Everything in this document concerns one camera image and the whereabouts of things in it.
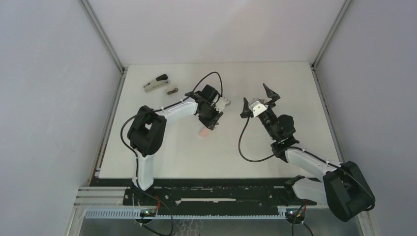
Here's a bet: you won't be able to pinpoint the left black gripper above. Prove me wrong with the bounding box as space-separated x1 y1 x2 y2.
198 103 223 130

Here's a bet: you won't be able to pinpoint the small brown stapler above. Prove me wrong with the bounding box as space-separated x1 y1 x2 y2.
166 87 179 95

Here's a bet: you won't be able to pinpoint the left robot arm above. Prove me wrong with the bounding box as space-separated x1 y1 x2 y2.
122 85 231 205

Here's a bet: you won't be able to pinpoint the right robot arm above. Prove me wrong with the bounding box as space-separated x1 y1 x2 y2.
240 84 376 222

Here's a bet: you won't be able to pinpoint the black and beige stapler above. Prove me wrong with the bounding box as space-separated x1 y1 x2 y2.
143 74 171 93

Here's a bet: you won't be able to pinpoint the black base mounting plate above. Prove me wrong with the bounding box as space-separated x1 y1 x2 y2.
89 177 351 217

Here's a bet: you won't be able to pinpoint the left green circuit board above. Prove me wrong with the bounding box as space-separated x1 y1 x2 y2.
140 209 157 217

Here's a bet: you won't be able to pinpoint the green circuit board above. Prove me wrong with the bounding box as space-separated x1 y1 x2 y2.
285 209 306 225
140 209 157 217

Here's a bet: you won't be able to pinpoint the right green circuit board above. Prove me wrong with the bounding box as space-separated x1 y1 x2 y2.
285 209 306 225

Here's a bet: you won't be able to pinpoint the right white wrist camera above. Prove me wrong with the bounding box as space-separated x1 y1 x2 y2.
248 100 268 118

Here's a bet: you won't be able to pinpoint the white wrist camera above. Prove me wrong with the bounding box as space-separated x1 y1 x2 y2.
248 100 268 118
215 97 231 112

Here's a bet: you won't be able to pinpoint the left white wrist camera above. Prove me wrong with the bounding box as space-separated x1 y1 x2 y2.
215 97 231 112

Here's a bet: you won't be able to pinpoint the left black camera cable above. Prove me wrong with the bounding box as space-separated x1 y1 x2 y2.
119 71 224 190

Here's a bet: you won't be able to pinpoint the black camera cable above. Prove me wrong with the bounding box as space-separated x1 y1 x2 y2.
119 71 224 190
238 116 375 212

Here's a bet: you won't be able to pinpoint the right corner frame post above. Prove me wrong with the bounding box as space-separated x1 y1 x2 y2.
311 0 354 71

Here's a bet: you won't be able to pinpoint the corner frame post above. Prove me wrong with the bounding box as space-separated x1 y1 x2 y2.
311 0 354 71
79 0 126 90

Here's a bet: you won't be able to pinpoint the aluminium frame rail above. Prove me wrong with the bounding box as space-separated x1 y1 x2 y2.
73 185 370 209

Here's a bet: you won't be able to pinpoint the right black camera cable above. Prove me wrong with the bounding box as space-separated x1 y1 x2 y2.
238 116 375 212

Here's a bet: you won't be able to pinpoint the left corner frame post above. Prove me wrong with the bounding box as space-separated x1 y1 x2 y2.
79 0 126 90

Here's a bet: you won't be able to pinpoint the white slotted cable duct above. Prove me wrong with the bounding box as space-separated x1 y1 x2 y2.
84 207 288 220

